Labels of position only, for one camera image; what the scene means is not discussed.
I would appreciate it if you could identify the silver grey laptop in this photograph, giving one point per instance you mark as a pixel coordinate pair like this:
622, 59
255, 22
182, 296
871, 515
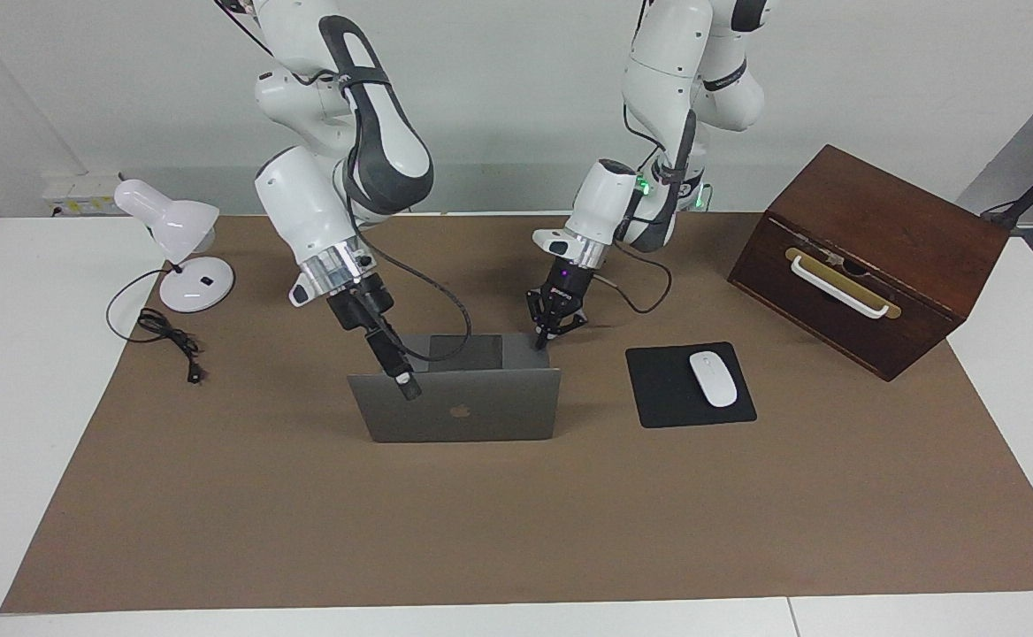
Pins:
481, 407

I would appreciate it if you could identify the dark brown wooden box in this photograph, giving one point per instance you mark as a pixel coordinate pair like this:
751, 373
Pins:
914, 257

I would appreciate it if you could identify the brown table mat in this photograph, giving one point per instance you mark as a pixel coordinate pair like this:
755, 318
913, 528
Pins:
481, 531

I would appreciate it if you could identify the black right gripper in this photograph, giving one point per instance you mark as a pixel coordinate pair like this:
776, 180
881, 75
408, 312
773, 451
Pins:
362, 305

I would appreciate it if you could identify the black mouse pad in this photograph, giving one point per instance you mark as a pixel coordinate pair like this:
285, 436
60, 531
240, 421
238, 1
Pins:
658, 389

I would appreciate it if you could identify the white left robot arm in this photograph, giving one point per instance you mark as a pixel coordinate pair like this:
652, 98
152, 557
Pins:
658, 62

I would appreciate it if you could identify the white desk lamp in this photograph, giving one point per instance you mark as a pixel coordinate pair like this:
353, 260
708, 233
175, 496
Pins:
172, 221

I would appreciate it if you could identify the white computer mouse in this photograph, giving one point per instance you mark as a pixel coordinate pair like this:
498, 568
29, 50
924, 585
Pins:
713, 379

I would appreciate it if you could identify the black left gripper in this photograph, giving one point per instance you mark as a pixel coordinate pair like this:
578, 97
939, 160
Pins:
565, 287

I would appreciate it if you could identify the white power strip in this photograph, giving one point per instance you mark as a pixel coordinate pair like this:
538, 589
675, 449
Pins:
74, 195

